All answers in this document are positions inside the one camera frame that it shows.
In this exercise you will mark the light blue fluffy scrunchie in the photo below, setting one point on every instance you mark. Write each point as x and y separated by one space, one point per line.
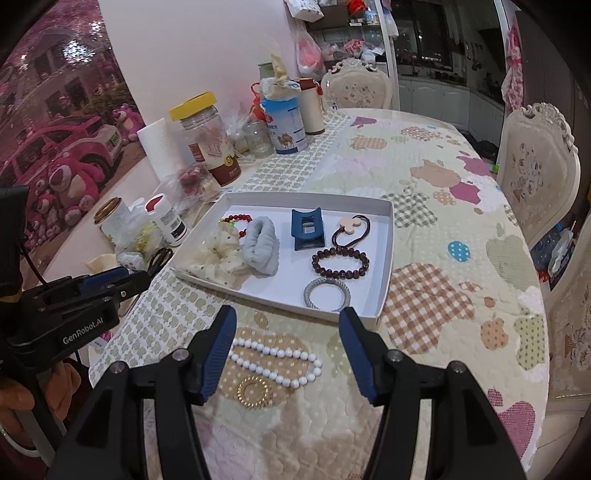
261 248

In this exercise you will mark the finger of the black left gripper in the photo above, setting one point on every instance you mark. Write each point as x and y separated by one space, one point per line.
122 285
92 284

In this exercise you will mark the far cream ornate chair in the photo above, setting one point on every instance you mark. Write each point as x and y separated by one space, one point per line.
354 83

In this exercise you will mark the patchwork quilted table cover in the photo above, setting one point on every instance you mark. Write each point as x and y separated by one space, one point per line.
397 215

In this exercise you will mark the cream thread spool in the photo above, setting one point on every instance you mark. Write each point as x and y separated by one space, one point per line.
311 108

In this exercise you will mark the cream dotted fabric scrunchie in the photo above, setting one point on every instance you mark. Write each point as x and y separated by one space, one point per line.
218 259

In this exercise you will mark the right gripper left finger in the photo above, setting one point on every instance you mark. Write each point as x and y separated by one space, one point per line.
186 378

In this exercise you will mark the black handled scissors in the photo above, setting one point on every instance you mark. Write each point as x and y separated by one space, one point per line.
158 261

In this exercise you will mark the tissue pack with tissue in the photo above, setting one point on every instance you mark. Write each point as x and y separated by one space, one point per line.
280 87

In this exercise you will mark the white paper towel roll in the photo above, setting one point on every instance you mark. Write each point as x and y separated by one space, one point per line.
161 149

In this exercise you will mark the cream ornate chair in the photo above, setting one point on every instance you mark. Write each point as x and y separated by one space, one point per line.
569 326
539 168
354 83

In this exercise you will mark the blue white milk powder can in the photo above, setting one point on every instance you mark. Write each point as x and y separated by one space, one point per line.
283 119

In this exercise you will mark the small clear glass jar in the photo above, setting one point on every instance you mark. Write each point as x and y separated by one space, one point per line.
258 139

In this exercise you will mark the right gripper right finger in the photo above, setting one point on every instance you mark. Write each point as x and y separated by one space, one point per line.
389 379

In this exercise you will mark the white shallow cardboard tray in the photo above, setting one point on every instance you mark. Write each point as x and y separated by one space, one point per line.
285 290

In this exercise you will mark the yellow lid plastic jar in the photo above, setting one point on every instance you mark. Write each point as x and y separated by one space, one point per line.
206 137

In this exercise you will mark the white bottle red cap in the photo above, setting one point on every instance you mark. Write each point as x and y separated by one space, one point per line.
163 215

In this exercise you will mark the pink bear wall poster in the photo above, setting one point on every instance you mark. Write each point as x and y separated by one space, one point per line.
69 125

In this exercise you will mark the dark blue hair claw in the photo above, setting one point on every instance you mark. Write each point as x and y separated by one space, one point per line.
307 229

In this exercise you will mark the red item in plastic bag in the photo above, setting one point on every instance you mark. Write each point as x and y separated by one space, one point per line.
189 187

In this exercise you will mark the gold lid glass jar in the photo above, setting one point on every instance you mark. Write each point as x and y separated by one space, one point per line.
111 218

